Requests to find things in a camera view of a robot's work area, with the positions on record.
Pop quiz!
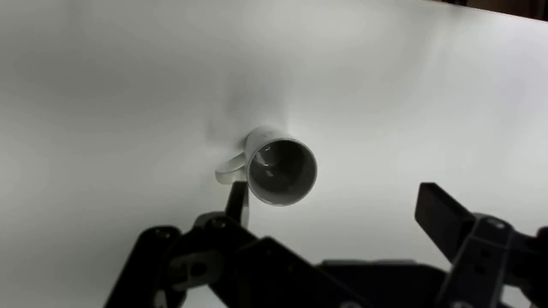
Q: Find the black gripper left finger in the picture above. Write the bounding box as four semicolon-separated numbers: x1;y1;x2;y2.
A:
105;179;357;308

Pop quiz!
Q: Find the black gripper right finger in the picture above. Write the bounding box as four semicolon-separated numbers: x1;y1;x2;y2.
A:
413;181;548;308

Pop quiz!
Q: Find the white ceramic mug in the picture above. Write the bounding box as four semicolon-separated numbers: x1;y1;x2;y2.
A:
215;124;319;208

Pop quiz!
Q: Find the white table cover sheet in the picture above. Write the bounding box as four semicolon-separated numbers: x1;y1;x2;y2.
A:
0;0;548;308

